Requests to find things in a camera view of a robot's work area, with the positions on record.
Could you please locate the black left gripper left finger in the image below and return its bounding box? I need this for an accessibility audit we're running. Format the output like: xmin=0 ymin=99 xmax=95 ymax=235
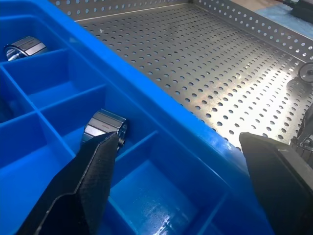
xmin=16 ymin=131 xmax=121 ymax=235

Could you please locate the perforated metal tray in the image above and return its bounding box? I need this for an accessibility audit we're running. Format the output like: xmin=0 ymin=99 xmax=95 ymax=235
xmin=47 ymin=0 xmax=313 ymax=157

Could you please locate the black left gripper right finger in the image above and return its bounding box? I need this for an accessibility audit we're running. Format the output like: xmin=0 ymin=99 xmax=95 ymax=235
xmin=238 ymin=131 xmax=313 ymax=235

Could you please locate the blue compartment tray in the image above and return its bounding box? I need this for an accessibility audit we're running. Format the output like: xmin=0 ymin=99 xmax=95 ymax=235
xmin=0 ymin=0 xmax=277 ymax=235

